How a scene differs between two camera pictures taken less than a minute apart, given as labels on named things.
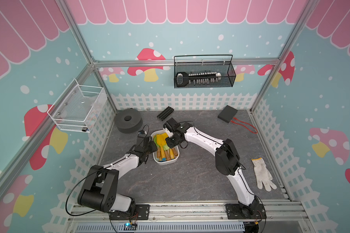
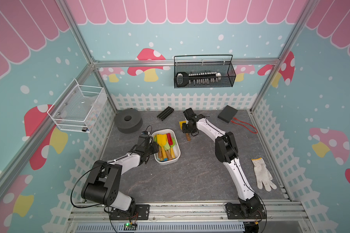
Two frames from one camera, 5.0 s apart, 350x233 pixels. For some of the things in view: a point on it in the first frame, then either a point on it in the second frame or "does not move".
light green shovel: [166, 151] does not move
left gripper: [154, 148] does not move
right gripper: [169, 144] -> [184, 130]
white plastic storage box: [159, 131] does not move
